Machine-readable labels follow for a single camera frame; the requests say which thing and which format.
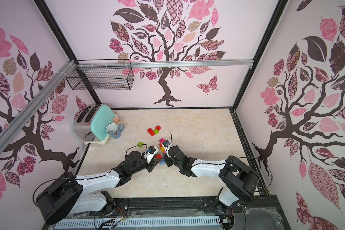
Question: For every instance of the red long lego brick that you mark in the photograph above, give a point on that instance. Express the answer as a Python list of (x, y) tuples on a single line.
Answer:
[(151, 132)]

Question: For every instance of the white slotted cable duct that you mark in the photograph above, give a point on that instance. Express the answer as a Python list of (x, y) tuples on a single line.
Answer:
[(136, 223)]

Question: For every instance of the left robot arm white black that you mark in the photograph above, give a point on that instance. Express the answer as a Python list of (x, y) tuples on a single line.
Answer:
[(70, 194)]

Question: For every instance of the blue floral mug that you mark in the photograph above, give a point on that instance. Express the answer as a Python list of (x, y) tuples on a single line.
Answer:
[(115, 130)]

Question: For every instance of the red square lego brick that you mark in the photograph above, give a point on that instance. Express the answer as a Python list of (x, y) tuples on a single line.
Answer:
[(158, 156)]

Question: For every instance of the black wire basket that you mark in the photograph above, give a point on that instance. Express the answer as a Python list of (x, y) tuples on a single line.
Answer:
[(110, 74)]

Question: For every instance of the lime green loose lego brick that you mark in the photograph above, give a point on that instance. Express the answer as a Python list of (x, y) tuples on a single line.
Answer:
[(140, 144)]

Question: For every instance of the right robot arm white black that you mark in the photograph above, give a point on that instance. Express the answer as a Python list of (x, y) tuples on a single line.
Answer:
[(241, 181)]

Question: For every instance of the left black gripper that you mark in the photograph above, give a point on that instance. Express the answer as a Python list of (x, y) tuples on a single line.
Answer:
[(152, 163)]

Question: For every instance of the aluminium frame rail back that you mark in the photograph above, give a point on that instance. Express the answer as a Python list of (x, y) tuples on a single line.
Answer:
[(169, 64)]

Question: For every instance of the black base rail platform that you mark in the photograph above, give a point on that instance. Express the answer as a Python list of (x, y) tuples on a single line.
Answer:
[(263, 213)]

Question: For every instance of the pink patterned small jar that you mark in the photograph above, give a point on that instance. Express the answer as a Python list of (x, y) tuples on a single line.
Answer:
[(116, 119)]

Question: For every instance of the aluminium frame rail left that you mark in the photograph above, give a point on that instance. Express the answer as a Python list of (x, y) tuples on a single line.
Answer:
[(14, 127)]

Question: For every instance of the aluminium frame rail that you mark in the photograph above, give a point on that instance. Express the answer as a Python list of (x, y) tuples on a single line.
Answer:
[(169, 64), (14, 127)]

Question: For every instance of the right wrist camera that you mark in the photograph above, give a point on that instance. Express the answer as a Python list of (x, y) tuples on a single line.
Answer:
[(166, 145)]

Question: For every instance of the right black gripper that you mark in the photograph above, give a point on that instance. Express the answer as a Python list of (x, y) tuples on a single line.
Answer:
[(170, 156)]

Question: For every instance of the mint green toaster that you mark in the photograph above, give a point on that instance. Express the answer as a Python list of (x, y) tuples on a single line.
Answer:
[(90, 124)]

